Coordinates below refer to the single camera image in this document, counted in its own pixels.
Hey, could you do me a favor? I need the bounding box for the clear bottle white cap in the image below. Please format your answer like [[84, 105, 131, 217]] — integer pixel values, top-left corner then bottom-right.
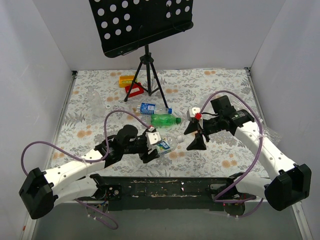
[[86, 86, 106, 117]]

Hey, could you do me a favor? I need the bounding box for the aluminium frame rail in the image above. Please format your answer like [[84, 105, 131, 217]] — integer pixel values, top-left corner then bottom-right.
[[19, 67, 313, 240]]

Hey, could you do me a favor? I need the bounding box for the floral patterned table mat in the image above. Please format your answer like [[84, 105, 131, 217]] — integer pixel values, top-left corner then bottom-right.
[[46, 69, 258, 177]]

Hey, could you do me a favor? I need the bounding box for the green plastic bottle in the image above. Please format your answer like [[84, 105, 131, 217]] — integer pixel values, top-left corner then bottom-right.
[[150, 114, 182, 128]]

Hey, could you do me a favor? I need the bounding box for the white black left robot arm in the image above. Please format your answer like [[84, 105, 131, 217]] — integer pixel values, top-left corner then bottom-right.
[[18, 124, 162, 220]]

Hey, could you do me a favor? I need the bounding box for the clear bottle lemon label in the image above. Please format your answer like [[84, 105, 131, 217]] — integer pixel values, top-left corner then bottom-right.
[[156, 135, 184, 155]]

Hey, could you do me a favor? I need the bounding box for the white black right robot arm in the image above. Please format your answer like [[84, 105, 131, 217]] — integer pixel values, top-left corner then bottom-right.
[[184, 95, 312, 211]]

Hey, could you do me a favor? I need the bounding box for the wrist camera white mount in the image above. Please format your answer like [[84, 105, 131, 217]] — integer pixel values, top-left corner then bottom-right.
[[186, 107, 202, 122], [145, 126, 162, 146]]

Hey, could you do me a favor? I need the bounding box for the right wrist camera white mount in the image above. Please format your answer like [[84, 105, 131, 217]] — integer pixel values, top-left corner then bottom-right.
[[186, 107, 202, 122]]

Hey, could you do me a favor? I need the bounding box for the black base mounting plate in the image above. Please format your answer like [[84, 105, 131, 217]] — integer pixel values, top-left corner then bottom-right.
[[82, 173, 250, 215]]

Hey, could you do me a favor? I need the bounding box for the red plastic box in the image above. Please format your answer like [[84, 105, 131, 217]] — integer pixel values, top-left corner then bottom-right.
[[128, 82, 144, 98]]

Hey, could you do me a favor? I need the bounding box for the black perforated music stand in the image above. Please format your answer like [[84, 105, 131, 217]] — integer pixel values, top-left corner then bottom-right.
[[89, 0, 194, 95]]

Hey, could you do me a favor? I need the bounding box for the clear bottle blue label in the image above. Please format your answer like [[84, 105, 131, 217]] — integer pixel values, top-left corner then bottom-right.
[[130, 102, 173, 115]]

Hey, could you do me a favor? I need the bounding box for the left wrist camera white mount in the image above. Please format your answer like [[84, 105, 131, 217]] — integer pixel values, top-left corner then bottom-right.
[[145, 126, 162, 146]]

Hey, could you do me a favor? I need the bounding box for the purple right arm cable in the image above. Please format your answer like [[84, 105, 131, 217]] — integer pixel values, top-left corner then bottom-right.
[[199, 90, 266, 218]]

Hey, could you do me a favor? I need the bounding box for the yellow plastic box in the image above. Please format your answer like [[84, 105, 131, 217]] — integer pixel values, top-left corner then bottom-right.
[[118, 75, 135, 88]]

